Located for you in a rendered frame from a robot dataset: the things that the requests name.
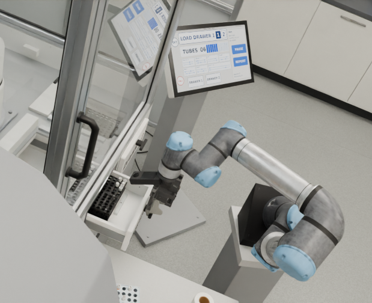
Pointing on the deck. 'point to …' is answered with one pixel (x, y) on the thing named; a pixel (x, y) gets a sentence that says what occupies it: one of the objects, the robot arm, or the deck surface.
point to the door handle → (87, 148)
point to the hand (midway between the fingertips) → (148, 208)
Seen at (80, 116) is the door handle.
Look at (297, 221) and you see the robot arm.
